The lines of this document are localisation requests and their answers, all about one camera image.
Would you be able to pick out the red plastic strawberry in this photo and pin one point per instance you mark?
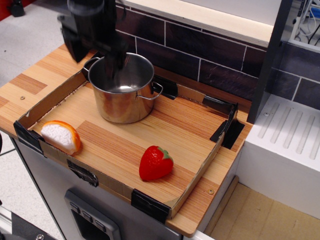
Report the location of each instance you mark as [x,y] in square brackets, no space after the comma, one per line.
[155,163]

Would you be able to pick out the orange slice toy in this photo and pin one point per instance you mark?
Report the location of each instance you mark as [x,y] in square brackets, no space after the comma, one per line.
[62,136]

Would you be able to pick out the light wooden shelf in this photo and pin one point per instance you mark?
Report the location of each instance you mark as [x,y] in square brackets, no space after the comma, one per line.
[221,23]

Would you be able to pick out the grey oven control panel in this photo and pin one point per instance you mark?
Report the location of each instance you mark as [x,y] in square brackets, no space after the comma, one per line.
[91,223]

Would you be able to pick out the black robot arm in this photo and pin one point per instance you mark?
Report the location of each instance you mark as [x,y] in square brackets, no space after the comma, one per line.
[87,5]

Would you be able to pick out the white toy sink drainboard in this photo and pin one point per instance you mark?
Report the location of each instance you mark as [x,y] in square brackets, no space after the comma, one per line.
[289,129]

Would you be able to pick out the stainless steel pot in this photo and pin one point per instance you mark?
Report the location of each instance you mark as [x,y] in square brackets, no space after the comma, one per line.
[129,96]

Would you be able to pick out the dark grey right post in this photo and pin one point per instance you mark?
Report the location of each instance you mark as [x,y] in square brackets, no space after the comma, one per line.
[265,84]

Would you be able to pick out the cardboard fence with black tape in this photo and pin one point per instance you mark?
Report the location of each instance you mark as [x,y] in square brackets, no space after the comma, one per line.
[193,127]

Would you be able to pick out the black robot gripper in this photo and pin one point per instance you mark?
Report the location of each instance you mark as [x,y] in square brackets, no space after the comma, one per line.
[96,29]

